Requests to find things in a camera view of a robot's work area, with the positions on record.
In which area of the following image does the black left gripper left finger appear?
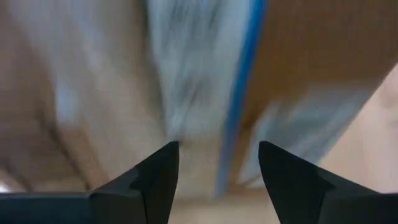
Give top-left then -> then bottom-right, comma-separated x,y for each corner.
0,141 -> 180,224

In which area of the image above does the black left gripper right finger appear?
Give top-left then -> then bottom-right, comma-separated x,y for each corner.
257,141 -> 398,224

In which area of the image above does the brown cardboard shipping box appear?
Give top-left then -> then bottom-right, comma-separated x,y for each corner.
0,0 -> 398,200

